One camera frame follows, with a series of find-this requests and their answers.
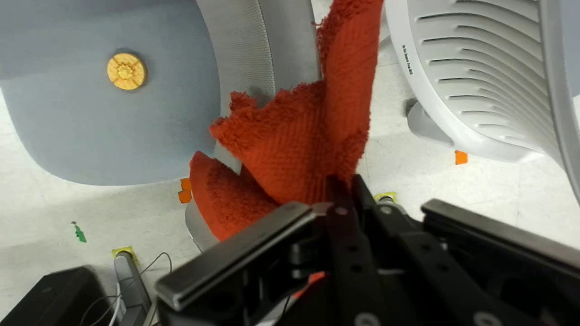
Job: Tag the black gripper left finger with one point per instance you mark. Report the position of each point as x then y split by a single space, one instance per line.
254 268

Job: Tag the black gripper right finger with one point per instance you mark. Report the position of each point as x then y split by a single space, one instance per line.
446 216

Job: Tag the red cloth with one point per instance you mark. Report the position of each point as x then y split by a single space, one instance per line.
294 143

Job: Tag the yellow round disc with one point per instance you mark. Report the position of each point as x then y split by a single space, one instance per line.
125 71

